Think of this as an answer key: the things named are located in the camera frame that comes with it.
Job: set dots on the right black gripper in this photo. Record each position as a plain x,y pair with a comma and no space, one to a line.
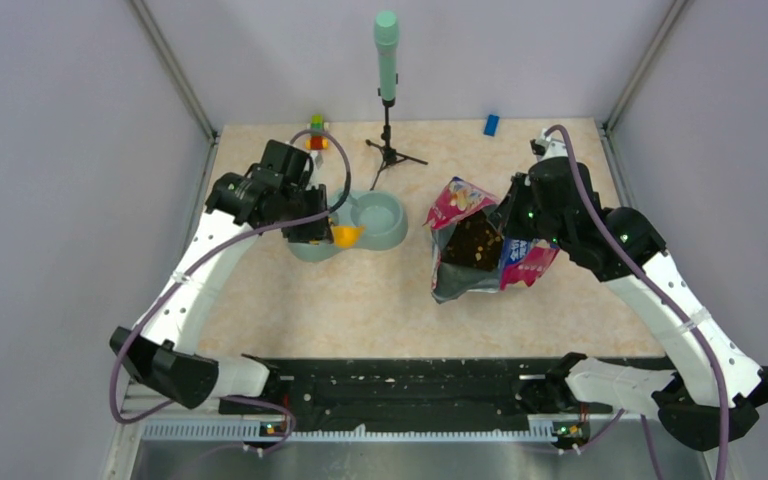
505,212

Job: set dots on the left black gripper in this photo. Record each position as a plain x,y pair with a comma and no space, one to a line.
315,230

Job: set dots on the yellow plastic scoop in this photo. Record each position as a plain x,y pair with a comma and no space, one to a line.
346,237

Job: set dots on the cat food bag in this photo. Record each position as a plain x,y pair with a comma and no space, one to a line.
521,263

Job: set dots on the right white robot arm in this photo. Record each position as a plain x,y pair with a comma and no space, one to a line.
713,391

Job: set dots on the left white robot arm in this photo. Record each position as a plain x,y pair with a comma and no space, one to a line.
159,352

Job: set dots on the green double pet bowl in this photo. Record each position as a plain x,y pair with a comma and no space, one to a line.
381,214

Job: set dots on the colourful toy block figure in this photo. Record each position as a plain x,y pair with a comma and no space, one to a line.
316,141

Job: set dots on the blue block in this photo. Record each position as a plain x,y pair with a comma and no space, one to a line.
491,125

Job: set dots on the black tripod microphone stand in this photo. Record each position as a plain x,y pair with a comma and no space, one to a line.
390,156

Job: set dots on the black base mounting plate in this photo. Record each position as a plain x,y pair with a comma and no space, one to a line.
418,395

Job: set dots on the green microphone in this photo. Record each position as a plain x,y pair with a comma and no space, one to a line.
386,35

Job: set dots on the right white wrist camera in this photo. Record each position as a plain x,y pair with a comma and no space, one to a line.
545,148

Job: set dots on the grey cable duct strip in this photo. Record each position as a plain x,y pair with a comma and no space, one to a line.
219,430

